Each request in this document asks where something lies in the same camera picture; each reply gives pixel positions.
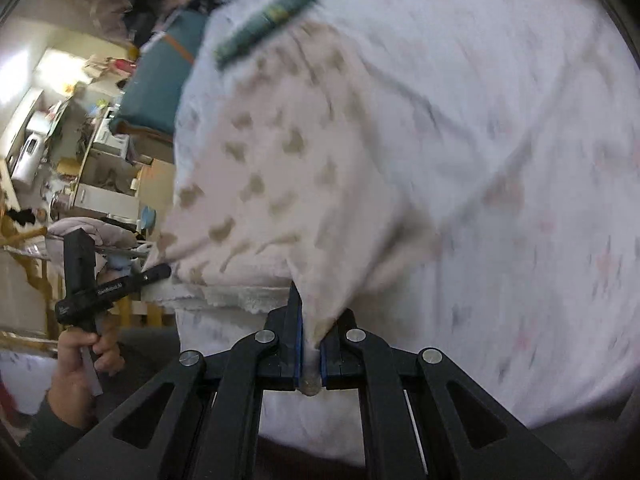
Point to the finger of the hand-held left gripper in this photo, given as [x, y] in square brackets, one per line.
[150, 275]

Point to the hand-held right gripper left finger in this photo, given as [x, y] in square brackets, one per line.
[296, 332]

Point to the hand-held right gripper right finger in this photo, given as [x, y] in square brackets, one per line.
[325, 366]

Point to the person's left forearm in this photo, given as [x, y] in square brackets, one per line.
[47, 437]

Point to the person's left hand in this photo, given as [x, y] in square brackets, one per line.
[75, 375]

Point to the pink grey cloth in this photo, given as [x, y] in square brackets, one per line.
[100, 234]

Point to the blue bowl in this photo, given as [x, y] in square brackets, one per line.
[148, 218]

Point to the wooden rack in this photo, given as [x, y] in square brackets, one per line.
[22, 240]

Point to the white cabinet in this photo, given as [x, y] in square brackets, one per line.
[102, 200]

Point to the white fuzzy blanket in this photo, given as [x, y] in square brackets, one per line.
[225, 301]

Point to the white kitchen appliance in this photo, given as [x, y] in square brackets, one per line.
[27, 156]

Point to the teal bag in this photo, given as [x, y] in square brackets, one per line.
[160, 80]

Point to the patterned curtain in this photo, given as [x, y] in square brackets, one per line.
[90, 7]

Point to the dark bag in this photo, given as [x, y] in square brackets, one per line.
[165, 2]

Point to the dark green tube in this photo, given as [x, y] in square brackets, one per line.
[265, 17]

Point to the white floral bed sheet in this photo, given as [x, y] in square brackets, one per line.
[500, 110]

